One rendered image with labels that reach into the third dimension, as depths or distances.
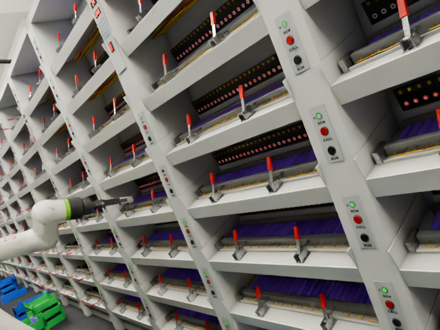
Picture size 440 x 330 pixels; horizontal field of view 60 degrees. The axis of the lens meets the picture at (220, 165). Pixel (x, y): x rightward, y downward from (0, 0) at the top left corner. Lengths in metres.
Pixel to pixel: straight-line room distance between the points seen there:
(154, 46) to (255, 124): 0.62
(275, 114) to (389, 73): 0.28
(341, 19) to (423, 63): 0.26
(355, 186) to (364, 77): 0.22
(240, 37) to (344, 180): 0.40
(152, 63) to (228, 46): 0.50
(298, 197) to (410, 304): 0.32
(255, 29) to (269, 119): 0.21
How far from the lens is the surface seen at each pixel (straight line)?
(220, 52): 0.99
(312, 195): 0.91
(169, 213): 1.45
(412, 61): 0.72
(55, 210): 1.67
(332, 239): 1.02
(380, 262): 0.89
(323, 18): 0.86
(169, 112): 1.37
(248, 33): 0.91
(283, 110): 0.88
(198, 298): 1.65
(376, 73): 0.75
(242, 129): 0.99
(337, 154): 0.82
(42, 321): 2.49
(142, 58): 1.40
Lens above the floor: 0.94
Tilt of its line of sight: 4 degrees down
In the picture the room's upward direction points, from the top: 22 degrees counter-clockwise
